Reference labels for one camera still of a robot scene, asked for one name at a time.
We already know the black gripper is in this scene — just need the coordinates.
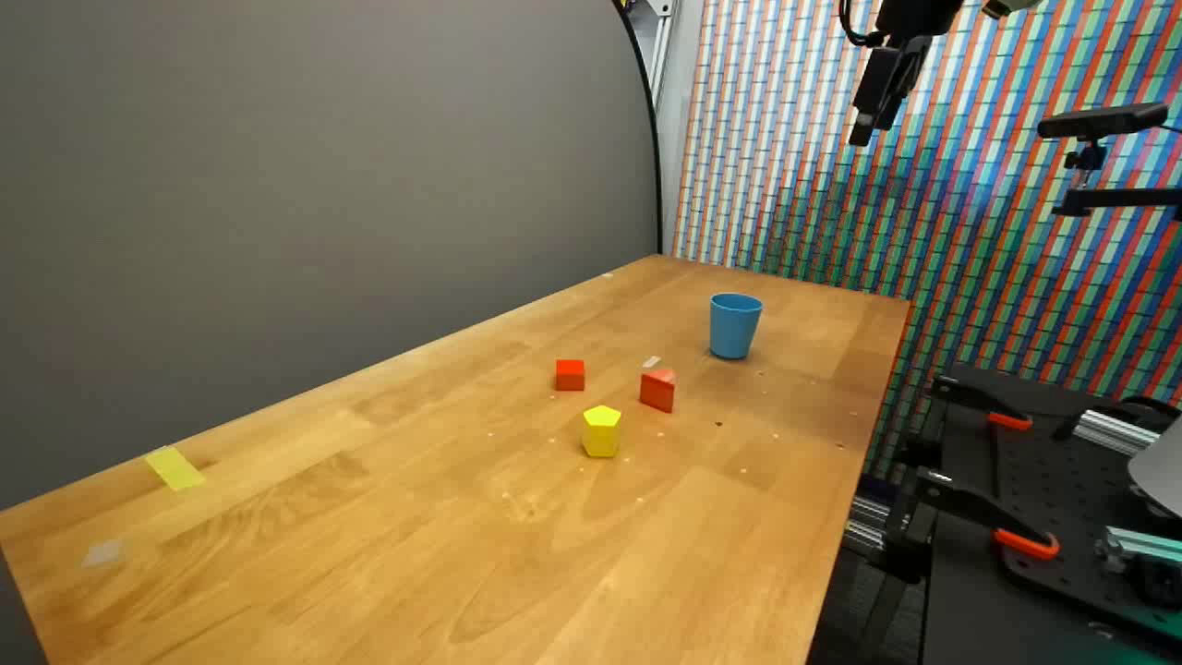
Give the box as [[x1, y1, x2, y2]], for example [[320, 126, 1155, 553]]
[[847, 0, 967, 153]]

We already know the yellow pentagonal block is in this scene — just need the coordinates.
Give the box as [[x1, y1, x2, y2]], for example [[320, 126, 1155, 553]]
[[578, 403, 626, 463]]

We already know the blue plastic cup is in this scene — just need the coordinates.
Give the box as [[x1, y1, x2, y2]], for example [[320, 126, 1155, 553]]
[[705, 289, 764, 366]]

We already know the orange wedge block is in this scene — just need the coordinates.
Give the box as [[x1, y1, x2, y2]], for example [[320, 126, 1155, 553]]
[[635, 366, 679, 417]]

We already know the orange cube block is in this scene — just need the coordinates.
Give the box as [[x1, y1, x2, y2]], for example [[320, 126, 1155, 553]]
[[549, 354, 592, 397]]

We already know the silver aluminium extrusion bar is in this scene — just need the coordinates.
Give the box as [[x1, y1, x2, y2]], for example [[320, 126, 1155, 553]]
[[1067, 408, 1166, 463]]

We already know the yellow tape strip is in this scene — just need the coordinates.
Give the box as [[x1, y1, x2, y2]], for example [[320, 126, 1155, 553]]
[[139, 444, 211, 494]]

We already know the black looped gripper cable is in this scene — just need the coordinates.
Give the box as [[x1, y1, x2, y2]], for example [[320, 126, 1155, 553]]
[[833, 0, 894, 52]]

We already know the black camera on stand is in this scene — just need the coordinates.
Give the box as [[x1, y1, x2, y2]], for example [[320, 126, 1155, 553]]
[[1033, 99, 1169, 173]]

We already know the black cable along wall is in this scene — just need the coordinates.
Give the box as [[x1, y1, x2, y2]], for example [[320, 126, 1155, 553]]
[[609, 0, 667, 259]]

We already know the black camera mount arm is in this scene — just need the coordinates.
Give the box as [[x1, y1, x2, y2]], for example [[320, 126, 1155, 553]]
[[1054, 183, 1182, 225]]

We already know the black clamp orange handle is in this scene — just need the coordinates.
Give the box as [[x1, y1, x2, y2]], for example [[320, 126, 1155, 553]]
[[926, 369, 1036, 441], [910, 467, 1063, 569]]

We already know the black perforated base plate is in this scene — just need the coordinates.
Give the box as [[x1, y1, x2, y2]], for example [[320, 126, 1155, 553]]
[[921, 366, 1182, 646]]

